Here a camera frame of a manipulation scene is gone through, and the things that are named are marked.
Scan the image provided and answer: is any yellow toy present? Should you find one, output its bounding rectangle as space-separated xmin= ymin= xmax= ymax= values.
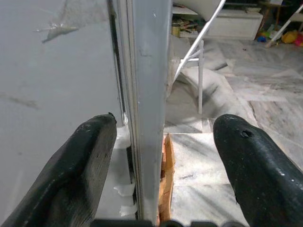
xmin=281 ymin=30 xmax=299 ymax=44

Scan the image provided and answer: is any white shelf with books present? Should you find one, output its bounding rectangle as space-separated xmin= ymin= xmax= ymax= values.
xmin=171 ymin=6 xmax=202 ymax=38

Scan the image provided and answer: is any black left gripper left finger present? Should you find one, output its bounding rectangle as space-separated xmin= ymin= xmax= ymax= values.
xmin=1 ymin=112 xmax=117 ymax=227

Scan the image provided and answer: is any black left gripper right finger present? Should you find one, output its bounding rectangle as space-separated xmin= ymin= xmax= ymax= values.
xmin=213 ymin=113 xmax=303 ymax=227

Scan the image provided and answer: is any wooden block under fridge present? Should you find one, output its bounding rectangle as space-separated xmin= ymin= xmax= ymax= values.
xmin=158 ymin=132 xmax=176 ymax=225

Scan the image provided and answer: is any grey fridge door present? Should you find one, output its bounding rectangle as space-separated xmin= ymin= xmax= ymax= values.
xmin=107 ymin=0 xmax=173 ymax=225

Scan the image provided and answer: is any white low cabinet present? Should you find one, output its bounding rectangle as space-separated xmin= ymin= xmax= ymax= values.
xmin=205 ymin=10 xmax=264 ymax=41

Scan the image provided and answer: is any grey fridge body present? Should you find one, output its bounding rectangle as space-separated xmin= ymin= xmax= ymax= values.
xmin=0 ymin=0 xmax=130 ymax=220

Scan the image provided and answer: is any white slanted pole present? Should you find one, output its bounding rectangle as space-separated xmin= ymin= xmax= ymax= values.
xmin=265 ymin=4 xmax=303 ymax=48

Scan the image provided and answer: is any white metal frame stand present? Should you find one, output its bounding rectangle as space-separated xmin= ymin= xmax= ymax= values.
xmin=172 ymin=0 xmax=228 ymax=114

